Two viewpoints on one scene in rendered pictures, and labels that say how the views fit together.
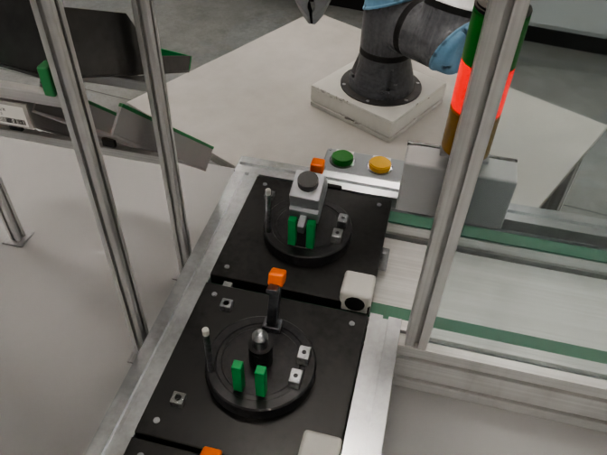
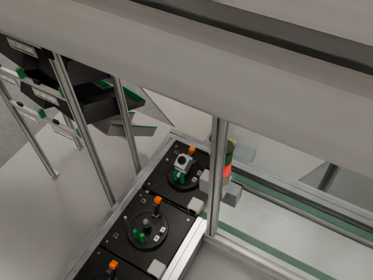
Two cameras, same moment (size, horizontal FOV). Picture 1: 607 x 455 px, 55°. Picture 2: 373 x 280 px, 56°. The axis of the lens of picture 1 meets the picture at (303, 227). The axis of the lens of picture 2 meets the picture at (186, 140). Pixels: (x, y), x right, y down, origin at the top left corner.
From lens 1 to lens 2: 0.54 m
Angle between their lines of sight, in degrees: 15
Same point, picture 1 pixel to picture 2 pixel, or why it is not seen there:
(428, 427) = (211, 265)
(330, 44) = not seen: hidden behind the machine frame
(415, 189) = (204, 186)
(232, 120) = not seen: hidden behind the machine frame
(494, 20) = (212, 156)
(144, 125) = (121, 129)
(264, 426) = (142, 253)
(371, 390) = (186, 248)
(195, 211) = (150, 146)
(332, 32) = not seen: hidden behind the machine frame
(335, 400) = (170, 249)
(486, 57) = (212, 164)
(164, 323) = (120, 203)
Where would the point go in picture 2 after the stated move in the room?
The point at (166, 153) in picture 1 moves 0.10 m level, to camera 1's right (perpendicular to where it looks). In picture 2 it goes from (129, 139) to (155, 145)
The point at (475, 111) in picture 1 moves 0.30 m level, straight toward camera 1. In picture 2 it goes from (212, 176) to (136, 274)
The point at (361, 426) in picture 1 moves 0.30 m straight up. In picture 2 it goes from (177, 261) to (172, 222)
